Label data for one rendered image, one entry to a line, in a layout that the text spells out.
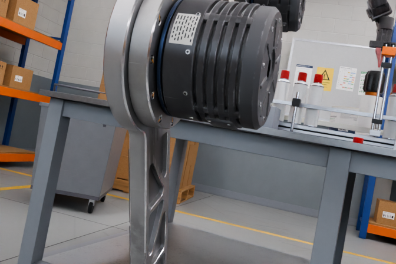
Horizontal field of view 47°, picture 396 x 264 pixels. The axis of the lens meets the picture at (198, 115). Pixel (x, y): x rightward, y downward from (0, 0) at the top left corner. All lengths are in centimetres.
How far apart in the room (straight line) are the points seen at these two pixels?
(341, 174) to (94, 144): 256
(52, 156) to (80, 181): 199
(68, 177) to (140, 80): 312
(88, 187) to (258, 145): 245
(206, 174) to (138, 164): 560
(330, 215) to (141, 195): 72
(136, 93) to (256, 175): 560
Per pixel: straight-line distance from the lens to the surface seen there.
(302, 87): 178
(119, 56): 59
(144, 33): 59
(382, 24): 201
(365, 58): 612
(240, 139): 139
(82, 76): 720
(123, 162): 507
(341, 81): 605
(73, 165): 367
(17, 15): 550
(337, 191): 134
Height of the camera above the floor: 77
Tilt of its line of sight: 2 degrees up
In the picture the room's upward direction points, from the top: 11 degrees clockwise
